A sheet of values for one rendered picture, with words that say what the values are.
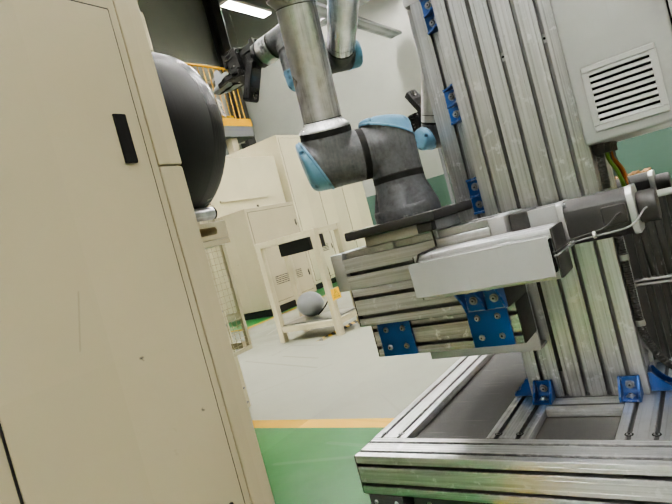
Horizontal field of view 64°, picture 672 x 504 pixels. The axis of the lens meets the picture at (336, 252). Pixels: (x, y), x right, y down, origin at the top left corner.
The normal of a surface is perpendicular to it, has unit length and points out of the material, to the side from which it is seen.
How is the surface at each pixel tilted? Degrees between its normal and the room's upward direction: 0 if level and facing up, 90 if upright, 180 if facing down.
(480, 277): 90
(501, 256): 90
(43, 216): 90
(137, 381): 90
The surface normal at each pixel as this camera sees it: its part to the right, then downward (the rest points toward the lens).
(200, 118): 0.84, -0.15
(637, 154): -0.55, 0.18
